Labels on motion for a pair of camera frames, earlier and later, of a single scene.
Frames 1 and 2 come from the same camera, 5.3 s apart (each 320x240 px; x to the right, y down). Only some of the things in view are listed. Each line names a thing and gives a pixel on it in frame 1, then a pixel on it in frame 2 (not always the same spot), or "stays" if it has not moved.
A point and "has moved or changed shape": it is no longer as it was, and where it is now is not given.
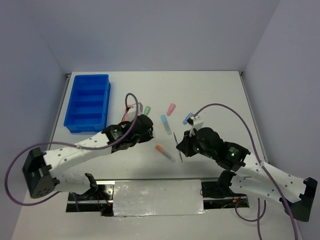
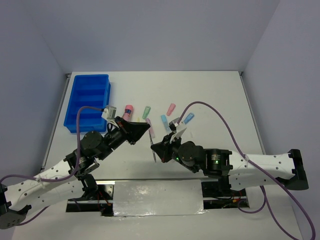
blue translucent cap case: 190,114 stays
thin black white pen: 177,143 has moved or changed shape
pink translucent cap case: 170,109 stays
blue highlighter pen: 166,124 stays
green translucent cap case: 147,110 stays
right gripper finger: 181,147 -> 158,148
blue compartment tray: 88,108 stays
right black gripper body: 192,145 -> 170,149
